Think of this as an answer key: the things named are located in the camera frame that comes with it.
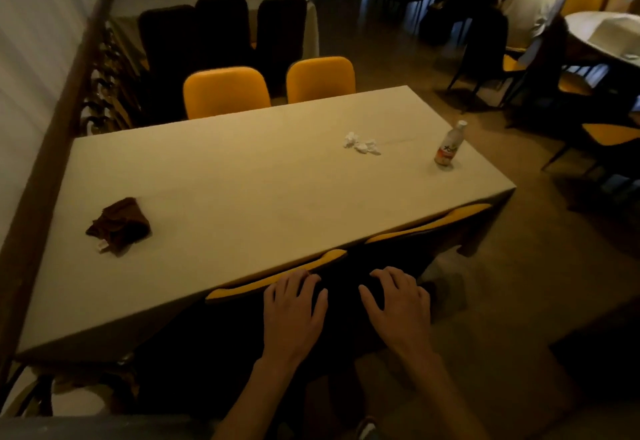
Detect plastic drink bottle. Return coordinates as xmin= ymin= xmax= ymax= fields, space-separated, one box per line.
xmin=433 ymin=120 xmax=469 ymax=168

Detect person's left hand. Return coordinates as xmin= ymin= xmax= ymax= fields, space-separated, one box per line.
xmin=259 ymin=270 xmax=329 ymax=368

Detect person's right forearm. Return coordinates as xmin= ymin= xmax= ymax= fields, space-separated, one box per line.
xmin=399 ymin=342 xmax=491 ymax=440

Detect yellow dining chair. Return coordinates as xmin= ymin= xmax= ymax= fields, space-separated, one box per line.
xmin=285 ymin=56 xmax=357 ymax=105
xmin=183 ymin=66 xmax=273 ymax=121
xmin=135 ymin=248 xmax=386 ymax=418
xmin=363 ymin=202 xmax=496 ymax=295

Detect brown tissue pouch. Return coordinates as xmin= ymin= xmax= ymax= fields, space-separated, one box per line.
xmin=85 ymin=197 xmax=152 ymax=255

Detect white sheer curtain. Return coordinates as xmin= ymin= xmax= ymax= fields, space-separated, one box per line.
xmin=0 ymin=0 xmax=116 ymax=248

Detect beige cloth-covered table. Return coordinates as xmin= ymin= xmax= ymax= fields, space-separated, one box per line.
xmin=15 ymin=85 xmax=517 ymax=368

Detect white tissues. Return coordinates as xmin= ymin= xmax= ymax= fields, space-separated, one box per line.
xmin=343 ymin=131 xmax=382 ymax=156

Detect person's right hand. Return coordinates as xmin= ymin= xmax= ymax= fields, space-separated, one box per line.
xmin=357 ymin=266 xmax=435 ymax=361

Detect round white table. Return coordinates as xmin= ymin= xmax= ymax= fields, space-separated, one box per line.
xmin=565 ymin=10 xmax=640 ymax=69

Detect person's right sneaker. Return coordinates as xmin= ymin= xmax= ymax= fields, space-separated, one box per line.
xmin=356 ymin=415 xmax=381 ymax=440

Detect cluster of restaurant chairs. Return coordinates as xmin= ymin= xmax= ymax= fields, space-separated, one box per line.
xmin=339 ymin=0 xmax=640 ymax=190
xmin=137 ymin=0 xmax=309 ymax=125

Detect person's left forearm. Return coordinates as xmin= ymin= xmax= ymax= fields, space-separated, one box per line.
xmin=212 ymin=354 xmax=299 ymax=440

